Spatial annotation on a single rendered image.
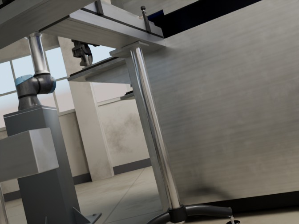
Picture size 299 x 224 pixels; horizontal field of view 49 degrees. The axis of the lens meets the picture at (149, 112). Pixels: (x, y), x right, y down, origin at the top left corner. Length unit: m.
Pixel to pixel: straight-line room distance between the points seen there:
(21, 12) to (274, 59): 0.98
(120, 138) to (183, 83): 3.40
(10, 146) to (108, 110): 3.96
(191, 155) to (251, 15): 0.67
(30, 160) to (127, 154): 3.96
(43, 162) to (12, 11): 0.41
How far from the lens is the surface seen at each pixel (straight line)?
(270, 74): 1.45
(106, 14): 1.19
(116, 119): 4.88
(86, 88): 4.84
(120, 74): 1.81
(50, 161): 0.97
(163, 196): 1.66
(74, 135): 5.04
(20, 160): 0.98
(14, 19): 0.98
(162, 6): 1.63
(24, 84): 2.22
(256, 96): 1.46
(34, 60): 2.35
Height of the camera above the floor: 0.46
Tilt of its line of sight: 4 degrees up
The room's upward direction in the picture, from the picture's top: 14 degrees counter-clockwise
